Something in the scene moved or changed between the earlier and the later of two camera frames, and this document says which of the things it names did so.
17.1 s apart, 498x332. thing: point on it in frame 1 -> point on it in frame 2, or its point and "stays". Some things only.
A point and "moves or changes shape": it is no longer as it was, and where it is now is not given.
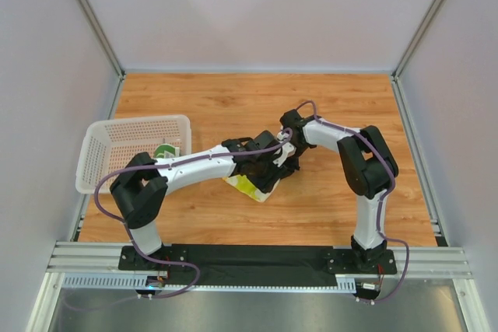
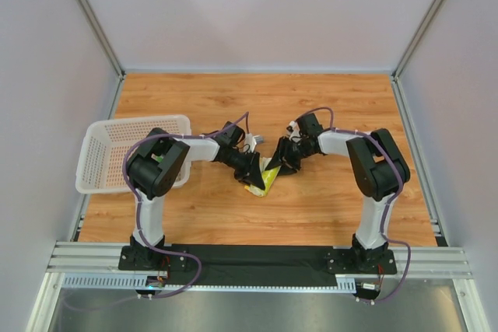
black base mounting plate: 252,264 stays
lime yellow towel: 241,183 moves or changes shape
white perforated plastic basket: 109,145 stays
